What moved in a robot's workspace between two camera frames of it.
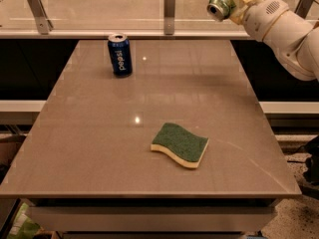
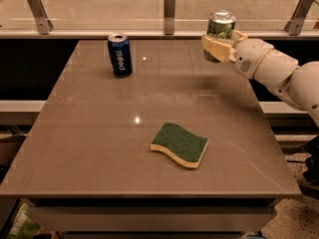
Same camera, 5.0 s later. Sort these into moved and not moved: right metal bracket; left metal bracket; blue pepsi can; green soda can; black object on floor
Moved: green soda can
Not moved: right metal bracket; blue pepsi can; left metal bracket; black object on floor
